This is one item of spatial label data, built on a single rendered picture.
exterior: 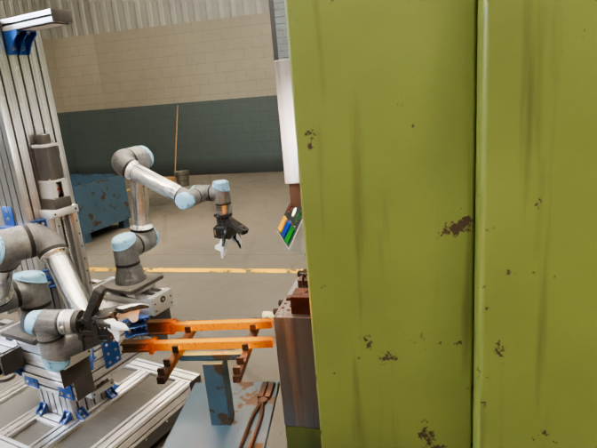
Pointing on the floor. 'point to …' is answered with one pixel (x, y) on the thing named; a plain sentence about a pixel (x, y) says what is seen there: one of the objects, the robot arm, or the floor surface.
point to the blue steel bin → (100, 202)
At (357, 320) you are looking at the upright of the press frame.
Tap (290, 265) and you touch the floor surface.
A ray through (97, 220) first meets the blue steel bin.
